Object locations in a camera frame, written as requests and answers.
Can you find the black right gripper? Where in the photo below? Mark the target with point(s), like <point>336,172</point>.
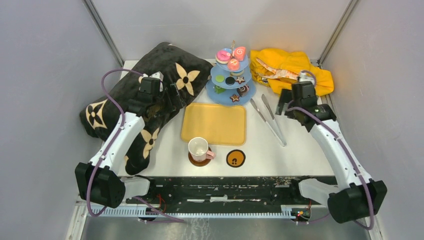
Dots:
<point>286,96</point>

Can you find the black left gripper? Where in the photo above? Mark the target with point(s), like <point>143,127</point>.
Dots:
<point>177,102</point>

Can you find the green swirl roll cake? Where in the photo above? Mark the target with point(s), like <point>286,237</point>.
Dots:
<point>218,89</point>

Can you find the chocolate swirl roll cake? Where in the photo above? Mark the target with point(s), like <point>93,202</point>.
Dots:
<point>243,90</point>

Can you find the metal serving tongs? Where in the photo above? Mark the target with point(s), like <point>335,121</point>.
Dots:
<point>273,125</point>

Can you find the yellow serving tray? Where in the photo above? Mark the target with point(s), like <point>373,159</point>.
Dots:
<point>218,124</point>

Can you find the pink mug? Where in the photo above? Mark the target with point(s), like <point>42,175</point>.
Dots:
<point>198,147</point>

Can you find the green macaron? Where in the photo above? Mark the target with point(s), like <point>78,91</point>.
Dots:
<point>220,78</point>

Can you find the star cookie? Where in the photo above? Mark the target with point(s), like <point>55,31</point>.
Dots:
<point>240,80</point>
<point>234,98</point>

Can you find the black sandwich cookie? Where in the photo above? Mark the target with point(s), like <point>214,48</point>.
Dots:
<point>229,81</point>

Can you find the pink round candy cake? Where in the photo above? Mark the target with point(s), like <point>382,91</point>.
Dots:
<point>233,65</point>

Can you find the salmon swirl cake slice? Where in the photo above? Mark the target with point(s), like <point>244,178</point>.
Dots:
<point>239,53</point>

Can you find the pink frosted donut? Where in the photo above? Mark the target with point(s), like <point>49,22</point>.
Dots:
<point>223,56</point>

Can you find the brown round coaster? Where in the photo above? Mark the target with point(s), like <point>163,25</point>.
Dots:
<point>198,163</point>

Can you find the yellow black round coaster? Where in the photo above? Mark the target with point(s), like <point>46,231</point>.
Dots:
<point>235,158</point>

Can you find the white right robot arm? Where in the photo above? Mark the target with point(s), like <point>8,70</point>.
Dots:
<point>356,194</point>

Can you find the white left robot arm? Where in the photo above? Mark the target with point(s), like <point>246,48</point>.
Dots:
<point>97,180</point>

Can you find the yellow garment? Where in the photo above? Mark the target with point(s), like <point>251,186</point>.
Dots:
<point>279,69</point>

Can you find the blue three-tier cake stand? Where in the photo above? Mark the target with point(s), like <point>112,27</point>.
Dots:
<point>221,69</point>

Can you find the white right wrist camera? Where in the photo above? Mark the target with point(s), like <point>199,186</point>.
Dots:
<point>304,78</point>

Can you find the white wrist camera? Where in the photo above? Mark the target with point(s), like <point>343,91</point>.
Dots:
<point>304,78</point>
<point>156,75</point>

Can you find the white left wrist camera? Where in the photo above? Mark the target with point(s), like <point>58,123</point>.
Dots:
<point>156,75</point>

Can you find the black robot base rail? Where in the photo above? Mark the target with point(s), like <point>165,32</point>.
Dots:
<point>227,195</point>

